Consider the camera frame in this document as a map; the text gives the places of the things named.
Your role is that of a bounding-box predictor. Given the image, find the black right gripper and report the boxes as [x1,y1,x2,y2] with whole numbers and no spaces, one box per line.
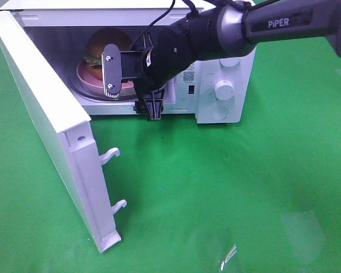
[130,31,170,120]

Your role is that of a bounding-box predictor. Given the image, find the round white door-release button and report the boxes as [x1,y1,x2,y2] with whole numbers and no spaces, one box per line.
[211,106,228,121]

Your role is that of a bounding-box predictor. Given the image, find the white microwave knob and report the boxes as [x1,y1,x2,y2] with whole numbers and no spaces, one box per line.
[219,57,241,67]
[214,80,235,101]

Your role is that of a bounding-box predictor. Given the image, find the pink round plate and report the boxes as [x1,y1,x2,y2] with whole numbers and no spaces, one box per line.
[76,61,136,98]

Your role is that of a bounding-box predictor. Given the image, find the burger with lettuce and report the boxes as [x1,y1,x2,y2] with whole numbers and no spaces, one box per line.
[84,27,133,81]

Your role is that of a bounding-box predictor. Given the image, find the white microwave door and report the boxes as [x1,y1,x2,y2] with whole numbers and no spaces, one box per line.
[0,11,127,252]

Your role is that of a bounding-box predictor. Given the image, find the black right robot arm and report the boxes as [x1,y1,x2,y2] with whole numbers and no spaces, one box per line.
[134,1,341,119]

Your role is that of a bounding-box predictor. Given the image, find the white microwave oven body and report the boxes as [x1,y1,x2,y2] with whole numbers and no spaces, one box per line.
[0,1,255,125]

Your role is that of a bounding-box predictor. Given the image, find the green table cloth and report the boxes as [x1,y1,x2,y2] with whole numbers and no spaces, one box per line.
[0,38,341,272]

